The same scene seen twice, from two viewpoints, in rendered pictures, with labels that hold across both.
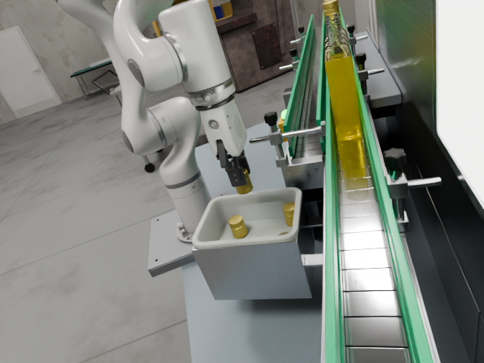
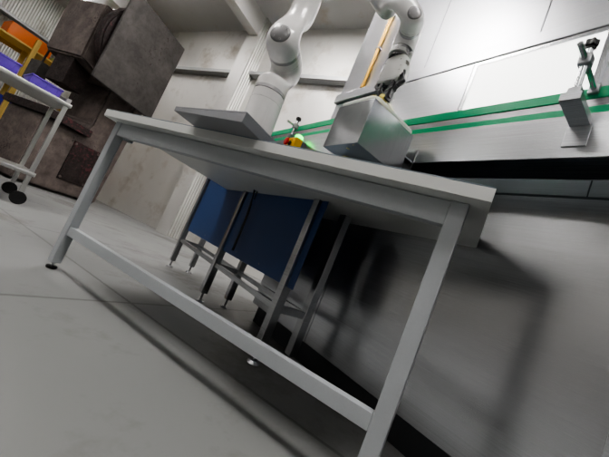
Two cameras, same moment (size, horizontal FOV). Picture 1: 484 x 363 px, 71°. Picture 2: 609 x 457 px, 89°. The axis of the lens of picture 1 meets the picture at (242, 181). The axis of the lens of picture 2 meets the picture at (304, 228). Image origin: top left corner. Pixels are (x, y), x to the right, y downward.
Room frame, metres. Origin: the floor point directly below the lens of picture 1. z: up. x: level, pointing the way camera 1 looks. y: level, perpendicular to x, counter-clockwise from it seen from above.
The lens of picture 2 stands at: (0.11, 0.93, 0.44)
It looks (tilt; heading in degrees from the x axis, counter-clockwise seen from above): 6 degrees up; 303
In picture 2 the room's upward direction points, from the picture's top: 23 degrees clockwise
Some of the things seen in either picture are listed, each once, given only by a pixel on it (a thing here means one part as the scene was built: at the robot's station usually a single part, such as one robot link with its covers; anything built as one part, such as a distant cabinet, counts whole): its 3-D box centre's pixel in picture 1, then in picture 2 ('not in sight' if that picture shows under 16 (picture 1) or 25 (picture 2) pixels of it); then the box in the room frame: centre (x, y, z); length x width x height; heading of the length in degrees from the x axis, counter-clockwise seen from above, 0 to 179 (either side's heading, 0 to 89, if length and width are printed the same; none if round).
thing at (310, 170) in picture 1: (304, 174); not in sight; (0.67, -0.14, 1.02); 0.09 x 0.04 x 0.07; 69
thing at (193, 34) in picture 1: (193, 46); (408, 35); (0.62, 0.00, 1.36); 0.09 x 0.08 x 0.13; 114
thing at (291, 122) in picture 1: (306, 52); (269, 138); (1.52, -0.45, 1.09); 1.75 x 0.01 x 0.08; 159
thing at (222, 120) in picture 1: (222, 123); (394, 70); (0.62, 0.00, 1.21); 0.10 x 0.07 x 0.11; 160
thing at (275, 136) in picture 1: (287, 137); not in sight; (0.67, -0.12, 1.12); 0.17 x 0.03 x 0.12; 69
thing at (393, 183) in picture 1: (413, 191); not in sight; (0.38, -0.22, 1.11); 0.07 x 0.04 x 0.13; 69
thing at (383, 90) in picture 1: (369, 65); not in sight; (1.32, -0.63, 1.01); 0.95 x 0.09 x 0.11; 159
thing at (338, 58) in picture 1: (342, 91); not in sight; (0.73, -0.28, 1.16); 0.06 x 0.06 x 0.21; 70
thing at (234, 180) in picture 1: (233, 174); (392, 91); (0.59, 0.01, 1.12); 0.03 x 0.03 x 0.07; 70
